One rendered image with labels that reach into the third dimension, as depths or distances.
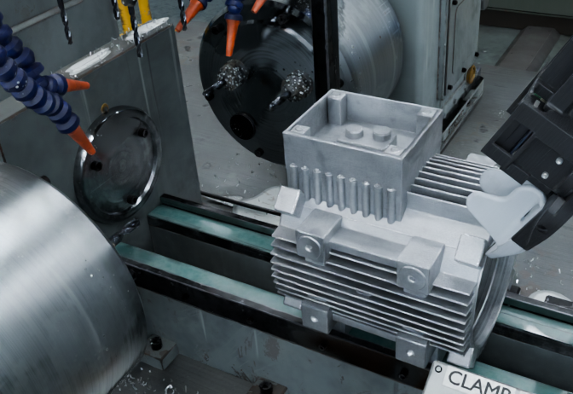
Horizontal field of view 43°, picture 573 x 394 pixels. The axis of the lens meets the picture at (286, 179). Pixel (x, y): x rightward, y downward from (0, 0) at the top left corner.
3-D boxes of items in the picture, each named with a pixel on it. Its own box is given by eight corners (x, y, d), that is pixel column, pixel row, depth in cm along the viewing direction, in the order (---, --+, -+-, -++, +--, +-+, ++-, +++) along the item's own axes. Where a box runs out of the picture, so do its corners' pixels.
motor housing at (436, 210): (275, 338, 77) (259, 188, 66) (354, 238, 90) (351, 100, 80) (460, 408, 67) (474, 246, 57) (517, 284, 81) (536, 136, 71)
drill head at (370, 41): (175, 176, 106) (145, 11, 92) (308, 66, 135) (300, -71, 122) (328, 217, 95) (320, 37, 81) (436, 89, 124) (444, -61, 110)
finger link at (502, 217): (444, 218, 62) (507, 148, 55) (501, 262, 61) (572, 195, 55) (431, 239, 59) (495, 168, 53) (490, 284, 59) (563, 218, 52)
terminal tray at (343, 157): (286, 197, 71) (280, 133, 67) (335, 147, 79) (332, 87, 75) (400, 228, 66) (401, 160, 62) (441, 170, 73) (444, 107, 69)
